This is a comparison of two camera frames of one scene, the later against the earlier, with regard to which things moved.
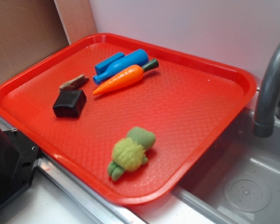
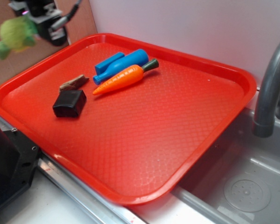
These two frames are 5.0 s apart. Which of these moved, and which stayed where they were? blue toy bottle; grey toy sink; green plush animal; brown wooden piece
Moved: green plush animal
Stayed: grey toy sink; blue toy bottle; brown wooden piece
